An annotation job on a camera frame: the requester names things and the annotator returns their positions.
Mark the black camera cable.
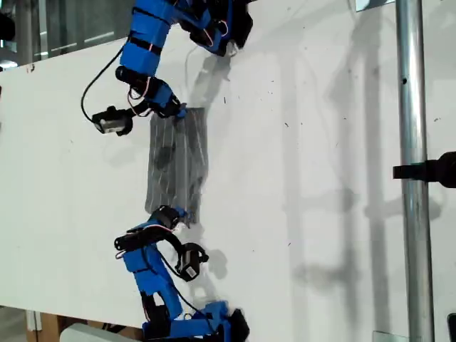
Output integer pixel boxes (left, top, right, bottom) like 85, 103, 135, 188
81, 46, 125, 123
158, 249, 219, 332

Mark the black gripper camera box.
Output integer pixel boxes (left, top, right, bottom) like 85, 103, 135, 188
176, 243, 209, 282
91, 105, 134, 137

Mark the steel post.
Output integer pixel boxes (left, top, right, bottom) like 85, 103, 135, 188
395, 0, 436, 342

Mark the grey striped towel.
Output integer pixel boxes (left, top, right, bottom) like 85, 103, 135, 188
144, 106, 209, 229

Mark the black post clamp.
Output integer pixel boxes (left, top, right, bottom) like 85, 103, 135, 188
393, 151, 456, 189

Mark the red arm servo wire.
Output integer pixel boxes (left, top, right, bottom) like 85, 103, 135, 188
114, 219, 176, 260
127, 76, 153, 117

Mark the black round object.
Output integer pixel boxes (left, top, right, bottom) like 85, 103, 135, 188
0, 12, 16, 42

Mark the black camera stalk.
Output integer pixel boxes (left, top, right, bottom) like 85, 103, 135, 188
130, 101, 157, 118
156, 230, 185, 258

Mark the wooden table frame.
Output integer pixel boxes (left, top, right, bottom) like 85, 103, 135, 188
26, 309, 62, 342

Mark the white box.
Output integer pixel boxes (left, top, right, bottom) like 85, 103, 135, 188
59, 323, 145, 342

